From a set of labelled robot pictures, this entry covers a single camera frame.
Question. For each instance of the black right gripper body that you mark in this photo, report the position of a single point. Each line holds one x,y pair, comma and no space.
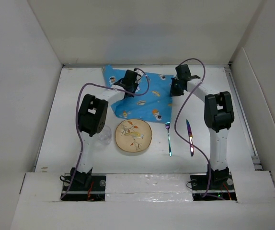
176,89

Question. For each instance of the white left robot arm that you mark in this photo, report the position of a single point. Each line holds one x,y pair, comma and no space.
90,118

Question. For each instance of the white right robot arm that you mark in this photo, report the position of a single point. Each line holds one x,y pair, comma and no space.
218,117

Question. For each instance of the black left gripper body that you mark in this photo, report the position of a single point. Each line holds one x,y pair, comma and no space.
133,86

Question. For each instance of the iridescent knife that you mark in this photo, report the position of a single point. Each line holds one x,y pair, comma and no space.
190,135

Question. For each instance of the aluminium rail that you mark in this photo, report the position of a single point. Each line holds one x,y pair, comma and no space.
242,118

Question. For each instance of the iridescent fork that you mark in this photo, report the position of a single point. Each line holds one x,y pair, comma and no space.
167,126

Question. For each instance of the blue space-print cloth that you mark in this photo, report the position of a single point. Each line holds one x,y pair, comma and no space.
154,106

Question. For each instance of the clear plastic cup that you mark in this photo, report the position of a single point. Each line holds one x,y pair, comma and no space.
105,136

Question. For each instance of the beige bird-pattern plate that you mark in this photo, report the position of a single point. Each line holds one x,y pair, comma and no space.
133,135

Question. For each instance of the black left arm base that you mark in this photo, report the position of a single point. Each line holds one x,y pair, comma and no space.
84,187

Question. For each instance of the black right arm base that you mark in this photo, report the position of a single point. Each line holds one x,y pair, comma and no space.
218,187

